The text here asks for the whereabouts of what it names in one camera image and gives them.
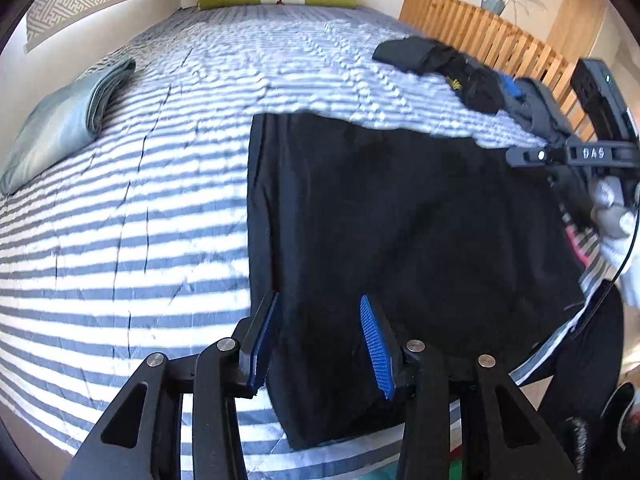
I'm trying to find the wooden slatted railing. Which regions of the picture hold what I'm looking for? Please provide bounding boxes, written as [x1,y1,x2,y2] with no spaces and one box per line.
[398,0,603,142]

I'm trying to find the black white sneaker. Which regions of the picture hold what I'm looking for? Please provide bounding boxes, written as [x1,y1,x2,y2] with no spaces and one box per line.
[597,382,640,453]

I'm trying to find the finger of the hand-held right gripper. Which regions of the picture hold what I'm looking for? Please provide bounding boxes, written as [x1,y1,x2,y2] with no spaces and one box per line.
[505,145,567,168]

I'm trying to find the light wooden door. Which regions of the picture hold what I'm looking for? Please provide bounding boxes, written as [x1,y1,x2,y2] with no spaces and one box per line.
[545,0,609,67]

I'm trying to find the blue white striped bed quilt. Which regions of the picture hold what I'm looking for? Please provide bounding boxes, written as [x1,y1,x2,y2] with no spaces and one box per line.
[0,4,596,473]

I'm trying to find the black garment with yellow print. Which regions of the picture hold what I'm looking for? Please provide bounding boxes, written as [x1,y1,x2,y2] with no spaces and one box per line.
[372,37,505,114]

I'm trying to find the black pants with pink trim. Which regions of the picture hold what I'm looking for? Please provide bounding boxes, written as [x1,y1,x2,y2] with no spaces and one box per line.
[247,112,587,452]

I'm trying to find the folded light blue jeans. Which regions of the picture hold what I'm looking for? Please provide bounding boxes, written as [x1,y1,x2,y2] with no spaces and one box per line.
[0,57,137,197]

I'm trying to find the person's black trouser leg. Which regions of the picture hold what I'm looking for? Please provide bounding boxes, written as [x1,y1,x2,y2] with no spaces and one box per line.
[537,285,626,480]

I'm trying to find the bright blue shirt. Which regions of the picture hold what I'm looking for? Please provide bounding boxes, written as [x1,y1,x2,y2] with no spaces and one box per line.
[499,74,524,102]

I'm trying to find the person's right hand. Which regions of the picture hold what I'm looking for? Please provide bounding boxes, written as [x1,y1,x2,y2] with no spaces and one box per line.
[589,174,640,291]

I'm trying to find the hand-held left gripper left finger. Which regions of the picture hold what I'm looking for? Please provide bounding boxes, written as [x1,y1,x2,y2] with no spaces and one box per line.
[61,290,281,480]

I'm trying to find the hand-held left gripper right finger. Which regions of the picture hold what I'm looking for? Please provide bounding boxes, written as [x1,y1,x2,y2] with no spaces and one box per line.
[359,294,582,480]

